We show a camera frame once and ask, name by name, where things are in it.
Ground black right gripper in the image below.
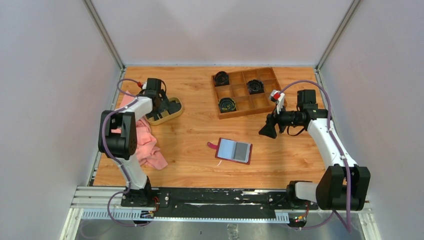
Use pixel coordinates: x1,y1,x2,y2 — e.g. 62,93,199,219
259,102,303,139

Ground black cards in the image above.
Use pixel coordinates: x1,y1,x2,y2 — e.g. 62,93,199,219
152,100,182,121

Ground red card holder wallet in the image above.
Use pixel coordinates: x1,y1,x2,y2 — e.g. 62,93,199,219
207,137,253,165

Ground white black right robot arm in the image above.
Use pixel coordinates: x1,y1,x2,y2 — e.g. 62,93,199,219
258,89,371,211

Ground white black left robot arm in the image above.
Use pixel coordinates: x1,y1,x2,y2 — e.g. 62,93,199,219
98,78,168,207

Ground yellow oval tray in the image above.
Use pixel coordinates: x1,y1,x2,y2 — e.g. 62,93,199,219
145,97,184,126

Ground black rolled item middle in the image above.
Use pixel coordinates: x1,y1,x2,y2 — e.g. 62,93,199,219
246,79,265,95

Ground wooden compartment tray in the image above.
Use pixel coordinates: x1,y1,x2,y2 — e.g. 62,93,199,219
210,67,281,120

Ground black gold rolled item front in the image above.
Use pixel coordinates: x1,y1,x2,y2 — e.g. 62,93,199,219
218,97,237,113

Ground pink cloth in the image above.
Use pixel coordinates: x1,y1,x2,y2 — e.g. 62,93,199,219
110,96,169,171

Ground black rolled item back left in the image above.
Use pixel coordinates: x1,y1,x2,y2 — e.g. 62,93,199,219
213,71,230,87

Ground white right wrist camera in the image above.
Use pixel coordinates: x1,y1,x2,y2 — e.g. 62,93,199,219
269,89,285,114

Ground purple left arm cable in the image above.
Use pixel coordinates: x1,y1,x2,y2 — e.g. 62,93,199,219
100,78,147,196

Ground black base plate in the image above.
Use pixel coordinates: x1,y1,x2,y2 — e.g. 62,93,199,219
120,187,318,220

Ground aluminium front rail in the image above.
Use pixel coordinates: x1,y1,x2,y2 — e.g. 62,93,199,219
71,186,374,223

